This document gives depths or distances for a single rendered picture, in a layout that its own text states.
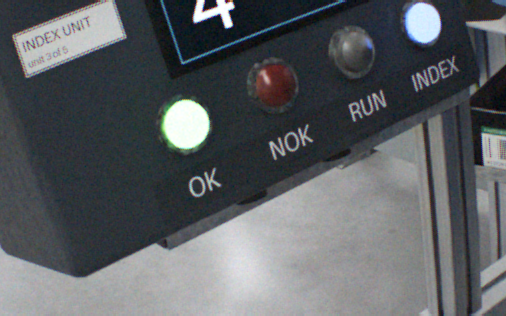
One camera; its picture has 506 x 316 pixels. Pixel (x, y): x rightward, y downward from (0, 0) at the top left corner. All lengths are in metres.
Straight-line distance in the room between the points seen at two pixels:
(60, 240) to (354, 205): 2.30
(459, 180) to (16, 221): 0.33
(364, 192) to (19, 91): 2.37
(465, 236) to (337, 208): 2.01
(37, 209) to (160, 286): 2.08
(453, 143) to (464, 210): 0.06
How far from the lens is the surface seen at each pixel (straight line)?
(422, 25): 0.54
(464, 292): 0.73
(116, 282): 2.59
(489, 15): 1.14
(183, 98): 0.46
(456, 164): 0.68
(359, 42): 0.51
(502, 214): 1.63
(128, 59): 0.45
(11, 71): 0.43
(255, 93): 0.48
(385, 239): 2.55
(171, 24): 0.46
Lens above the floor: 1.29
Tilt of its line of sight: 25 degrees down
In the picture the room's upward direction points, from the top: 10 degrees counter-clockwise
